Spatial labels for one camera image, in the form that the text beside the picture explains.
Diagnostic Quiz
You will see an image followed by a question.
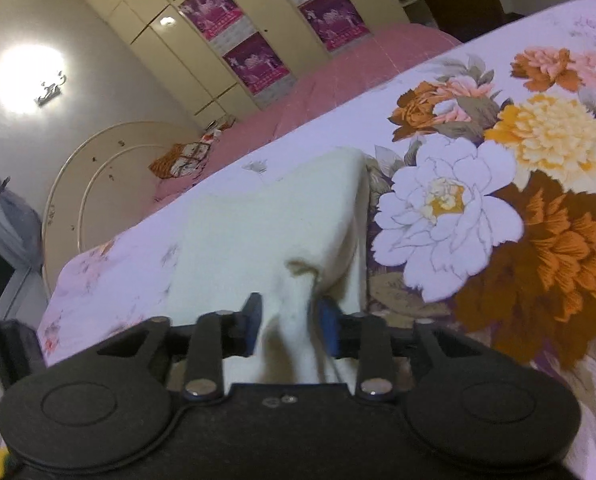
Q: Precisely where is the pale green knit sweater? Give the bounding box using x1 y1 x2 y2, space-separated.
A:
164 148 369 386

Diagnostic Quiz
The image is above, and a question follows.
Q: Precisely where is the blue grey curtain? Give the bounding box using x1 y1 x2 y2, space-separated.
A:
0 177 43 272

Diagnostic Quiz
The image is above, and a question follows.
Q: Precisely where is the orange patterned pillow pile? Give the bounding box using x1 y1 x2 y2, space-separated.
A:
148 115 236 180

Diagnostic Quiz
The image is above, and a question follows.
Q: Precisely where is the cream round headboard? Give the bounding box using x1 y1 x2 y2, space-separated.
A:
42 122 200 294

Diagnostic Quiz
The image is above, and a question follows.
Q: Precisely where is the floral lilac bedsheet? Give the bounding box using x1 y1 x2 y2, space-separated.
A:
39 0 596 479

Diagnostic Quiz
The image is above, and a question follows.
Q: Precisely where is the pink checked bed cover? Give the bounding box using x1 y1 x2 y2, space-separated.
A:
148 24 461 214

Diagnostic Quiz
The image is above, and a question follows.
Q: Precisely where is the lower left pink poster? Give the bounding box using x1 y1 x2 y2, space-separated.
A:
223 32 297 108

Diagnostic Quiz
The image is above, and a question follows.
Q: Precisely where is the cream wardrobe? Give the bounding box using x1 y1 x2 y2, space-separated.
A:
84 0 409 128

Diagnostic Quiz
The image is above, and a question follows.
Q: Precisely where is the upper left pink poster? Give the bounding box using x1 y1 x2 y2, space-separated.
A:
176 0 257 56

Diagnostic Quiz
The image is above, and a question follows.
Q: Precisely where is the lower right pink poster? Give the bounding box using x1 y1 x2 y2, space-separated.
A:
299 0 371 52

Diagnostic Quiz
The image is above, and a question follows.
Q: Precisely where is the wall lamp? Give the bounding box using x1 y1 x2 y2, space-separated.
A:
34 70 67 107

